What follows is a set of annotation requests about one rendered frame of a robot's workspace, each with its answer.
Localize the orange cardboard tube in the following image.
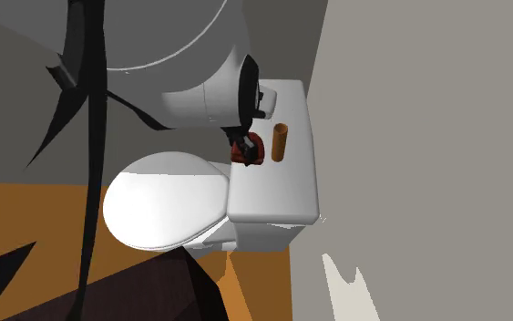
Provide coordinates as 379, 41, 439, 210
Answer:
271, 122, 290, 163

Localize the white toilet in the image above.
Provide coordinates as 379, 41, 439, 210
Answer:
102, 79, 321, 262

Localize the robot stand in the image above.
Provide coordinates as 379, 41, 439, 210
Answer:
0, 246, 231, 321

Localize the red rounded object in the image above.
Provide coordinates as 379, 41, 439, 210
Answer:
231, 131, 266, 168

